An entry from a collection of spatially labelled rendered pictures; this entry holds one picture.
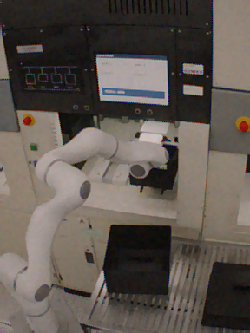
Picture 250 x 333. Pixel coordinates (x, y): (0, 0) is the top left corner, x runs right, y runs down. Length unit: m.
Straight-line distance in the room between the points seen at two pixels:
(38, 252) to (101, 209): 0.75
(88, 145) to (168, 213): 0.76
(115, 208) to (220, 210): 0.53
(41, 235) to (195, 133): 0.71
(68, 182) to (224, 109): 0.67
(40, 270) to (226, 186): 0.89
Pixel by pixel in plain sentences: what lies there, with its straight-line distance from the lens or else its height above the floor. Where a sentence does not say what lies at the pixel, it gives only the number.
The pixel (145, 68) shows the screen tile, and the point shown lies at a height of 1.63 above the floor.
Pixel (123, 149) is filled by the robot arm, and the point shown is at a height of 1.39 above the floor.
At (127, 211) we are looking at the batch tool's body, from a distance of 1.96.
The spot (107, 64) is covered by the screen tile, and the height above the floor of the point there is 1.63.
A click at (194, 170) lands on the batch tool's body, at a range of 1.65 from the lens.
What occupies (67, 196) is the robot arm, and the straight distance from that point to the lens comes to 1.24.
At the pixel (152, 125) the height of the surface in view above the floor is 1.25.
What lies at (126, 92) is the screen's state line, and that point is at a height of 1.51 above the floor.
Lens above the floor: 2.18
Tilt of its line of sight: 36 degrees down
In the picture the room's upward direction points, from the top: 4 degrees counter-clockwise
